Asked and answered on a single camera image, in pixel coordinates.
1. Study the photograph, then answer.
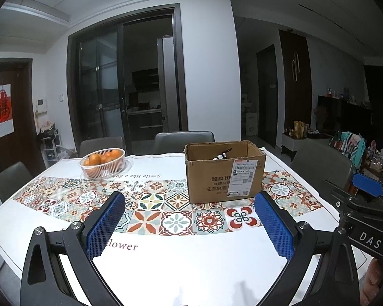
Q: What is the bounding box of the red white wall calendar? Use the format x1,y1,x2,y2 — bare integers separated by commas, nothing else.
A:
0,84,14,139

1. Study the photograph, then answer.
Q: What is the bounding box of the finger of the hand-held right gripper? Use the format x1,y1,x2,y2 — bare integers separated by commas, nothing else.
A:
326,180,355,205
353,173,383,198

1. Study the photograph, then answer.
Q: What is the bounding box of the white shoe rack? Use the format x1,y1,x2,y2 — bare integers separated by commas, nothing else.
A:
38,121,65,167

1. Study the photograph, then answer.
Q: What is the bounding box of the person's right hand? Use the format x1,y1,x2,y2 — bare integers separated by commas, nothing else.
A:
367,258,383,295

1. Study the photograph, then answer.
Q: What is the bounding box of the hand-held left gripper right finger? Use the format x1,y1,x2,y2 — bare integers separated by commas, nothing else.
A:
254,191,361,306

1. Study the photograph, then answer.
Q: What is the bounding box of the dark interior door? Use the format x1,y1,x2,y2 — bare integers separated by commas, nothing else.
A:
256,45,278,149

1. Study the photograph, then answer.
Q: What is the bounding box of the white low cabinet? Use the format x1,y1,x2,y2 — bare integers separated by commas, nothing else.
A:
281,132,332,157

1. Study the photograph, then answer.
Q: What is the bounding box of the dark framed sliding glass door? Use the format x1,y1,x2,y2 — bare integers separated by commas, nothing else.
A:
67,4,189,154

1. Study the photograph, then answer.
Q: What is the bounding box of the dark wooden wardrobe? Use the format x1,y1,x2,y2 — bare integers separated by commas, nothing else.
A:
279,29,312,141

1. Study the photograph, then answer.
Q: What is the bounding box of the silver refrigerator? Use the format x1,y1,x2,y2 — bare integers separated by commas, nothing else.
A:
157,36,175,132

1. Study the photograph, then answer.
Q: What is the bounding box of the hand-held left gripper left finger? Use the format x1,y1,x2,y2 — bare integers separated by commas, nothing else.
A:
20,191,126,306

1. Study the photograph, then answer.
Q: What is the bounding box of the white slatted fruit basket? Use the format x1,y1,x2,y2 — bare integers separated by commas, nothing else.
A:
80,147,126,180

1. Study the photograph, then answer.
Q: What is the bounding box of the black white patterned pouch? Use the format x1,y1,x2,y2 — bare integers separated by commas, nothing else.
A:
212,148,233,161

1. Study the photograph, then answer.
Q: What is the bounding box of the pile of snack bags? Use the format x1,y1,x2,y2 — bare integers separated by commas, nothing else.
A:
367,148,383,173

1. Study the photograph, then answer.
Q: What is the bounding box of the colourful clothes pile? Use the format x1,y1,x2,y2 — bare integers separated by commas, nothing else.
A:
330,131,366,167

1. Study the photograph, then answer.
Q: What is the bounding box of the tile pattern tablecloth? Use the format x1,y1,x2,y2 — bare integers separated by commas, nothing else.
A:
0,148,371,306

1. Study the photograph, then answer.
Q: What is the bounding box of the grey dining chair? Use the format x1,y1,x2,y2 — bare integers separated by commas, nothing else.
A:
79,136,125,158
290,138,353,196
0,161,34,203
153,131,215,155

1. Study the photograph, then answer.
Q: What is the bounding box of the brown cardboard box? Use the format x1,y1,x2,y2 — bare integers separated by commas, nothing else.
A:
184,140,267,205

